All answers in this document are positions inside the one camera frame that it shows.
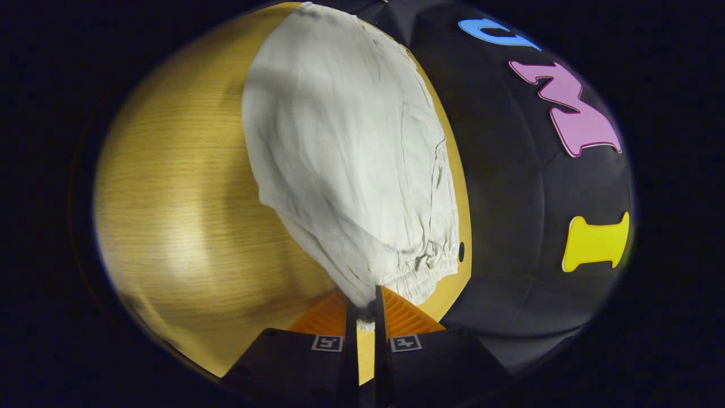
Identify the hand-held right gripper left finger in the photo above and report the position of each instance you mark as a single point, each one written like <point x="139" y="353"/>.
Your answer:
<point x="306" y="368"/>

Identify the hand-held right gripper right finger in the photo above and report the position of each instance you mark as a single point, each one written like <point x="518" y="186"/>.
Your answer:
<point x="430" y="368"/>

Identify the white jeans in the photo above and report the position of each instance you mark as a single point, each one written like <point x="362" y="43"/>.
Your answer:
<point x="351" y="141"/>

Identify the black backdrop cloth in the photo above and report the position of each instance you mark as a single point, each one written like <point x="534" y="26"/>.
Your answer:
<point x="510" y="226"/>

